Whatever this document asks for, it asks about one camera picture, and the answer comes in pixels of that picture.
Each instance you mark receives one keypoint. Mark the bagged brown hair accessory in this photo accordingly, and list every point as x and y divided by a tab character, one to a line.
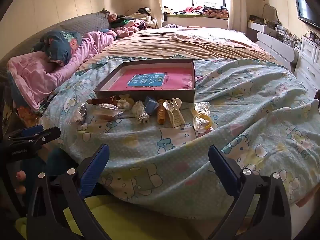
107	113

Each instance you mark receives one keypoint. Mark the clutter on vanity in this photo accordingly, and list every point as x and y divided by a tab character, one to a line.
282	31

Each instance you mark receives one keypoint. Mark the white vanity table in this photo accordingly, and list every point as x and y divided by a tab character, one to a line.
272	45

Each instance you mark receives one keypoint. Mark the blue hair accessory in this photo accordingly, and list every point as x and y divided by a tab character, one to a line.
151	106

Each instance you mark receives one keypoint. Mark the tan bedsheet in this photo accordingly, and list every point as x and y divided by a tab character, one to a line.
155	47

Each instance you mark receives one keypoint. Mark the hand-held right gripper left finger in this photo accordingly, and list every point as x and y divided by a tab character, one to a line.
96	162

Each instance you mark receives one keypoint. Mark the clothes on windowsill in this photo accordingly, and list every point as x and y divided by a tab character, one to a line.
200	10

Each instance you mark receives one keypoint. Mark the brown hair clip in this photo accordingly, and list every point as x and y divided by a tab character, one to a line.
100	101

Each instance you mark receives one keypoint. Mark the wall television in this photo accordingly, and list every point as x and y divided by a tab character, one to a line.
306	8

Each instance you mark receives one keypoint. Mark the cloud-shaped mirror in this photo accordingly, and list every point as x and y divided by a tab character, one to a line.
270	12

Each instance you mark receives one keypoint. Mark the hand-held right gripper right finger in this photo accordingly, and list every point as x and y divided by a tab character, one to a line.
223	166

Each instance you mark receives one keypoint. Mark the white window bench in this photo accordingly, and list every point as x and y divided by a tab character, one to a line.
195	22

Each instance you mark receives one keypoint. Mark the grey quilted headboard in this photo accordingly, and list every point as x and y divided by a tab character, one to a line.
85	23

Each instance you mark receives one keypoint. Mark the bagged silver hair accessory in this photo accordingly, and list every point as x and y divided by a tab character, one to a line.
82	115

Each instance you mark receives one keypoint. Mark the pink quilt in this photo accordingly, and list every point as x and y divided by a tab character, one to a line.
37	80

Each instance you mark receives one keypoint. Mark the pile of clothes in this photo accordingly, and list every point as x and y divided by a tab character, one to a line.
130	25

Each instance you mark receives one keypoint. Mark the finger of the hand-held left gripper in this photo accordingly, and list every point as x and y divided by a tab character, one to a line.
48	133
32	130

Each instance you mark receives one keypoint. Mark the bagged silver comb clip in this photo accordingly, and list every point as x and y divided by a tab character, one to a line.
140	113

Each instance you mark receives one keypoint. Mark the cream curtain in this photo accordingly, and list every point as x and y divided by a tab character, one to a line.
157	2
236	5

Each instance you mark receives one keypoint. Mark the blue floral pillow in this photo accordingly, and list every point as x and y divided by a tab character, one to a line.
58	47

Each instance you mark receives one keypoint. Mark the shallow cardboard box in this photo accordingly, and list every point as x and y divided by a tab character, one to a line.
150	96

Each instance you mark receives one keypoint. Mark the person's left hand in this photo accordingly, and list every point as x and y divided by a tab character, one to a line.
21	176

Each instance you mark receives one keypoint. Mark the cartoon cat print blanket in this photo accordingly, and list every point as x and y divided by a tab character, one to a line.
225	130

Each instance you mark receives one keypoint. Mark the white hair claw clip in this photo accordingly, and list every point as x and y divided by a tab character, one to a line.
176	118

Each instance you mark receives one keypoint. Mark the white drawer cabinet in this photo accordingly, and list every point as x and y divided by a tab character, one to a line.
308	57

